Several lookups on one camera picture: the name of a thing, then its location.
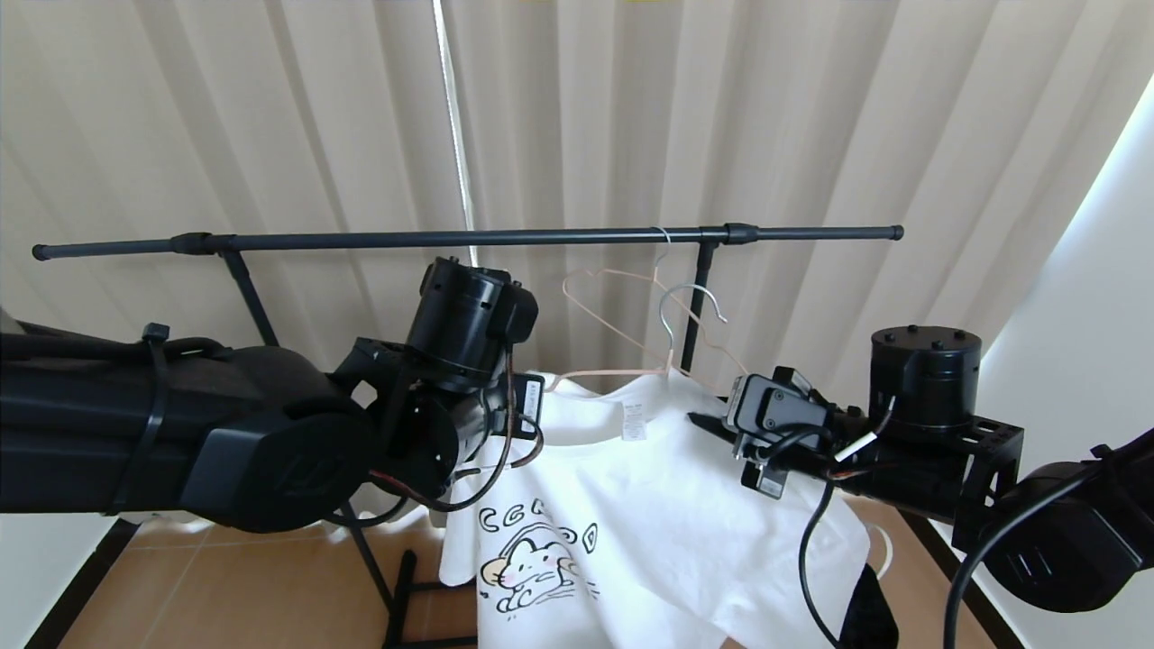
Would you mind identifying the white printed t-shirt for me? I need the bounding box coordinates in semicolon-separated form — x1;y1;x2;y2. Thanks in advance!
439;370;871;649

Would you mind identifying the black clothes rack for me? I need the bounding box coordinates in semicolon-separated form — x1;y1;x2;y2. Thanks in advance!
32;223;904;649

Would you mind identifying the black garment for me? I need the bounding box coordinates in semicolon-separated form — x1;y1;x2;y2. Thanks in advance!
838;563;900;649

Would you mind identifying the white laundry basket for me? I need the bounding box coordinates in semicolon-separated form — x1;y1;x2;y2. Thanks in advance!
865;523;895;578

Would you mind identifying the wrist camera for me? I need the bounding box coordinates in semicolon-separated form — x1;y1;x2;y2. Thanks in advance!
726;368;835;452
514;374;547;426

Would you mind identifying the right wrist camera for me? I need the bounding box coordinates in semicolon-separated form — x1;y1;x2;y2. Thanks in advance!
726;368;835;452

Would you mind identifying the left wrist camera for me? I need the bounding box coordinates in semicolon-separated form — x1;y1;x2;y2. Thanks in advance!
514;374;547;426

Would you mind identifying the beige curtain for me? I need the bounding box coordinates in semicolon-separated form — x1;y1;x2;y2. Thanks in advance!
0;0;1154;542

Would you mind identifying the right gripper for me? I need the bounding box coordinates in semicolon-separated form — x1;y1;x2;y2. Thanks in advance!
737;433;964;524

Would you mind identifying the pink clothes hanger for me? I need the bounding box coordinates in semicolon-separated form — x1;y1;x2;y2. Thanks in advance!
563;225;749;379
541;284;728;393

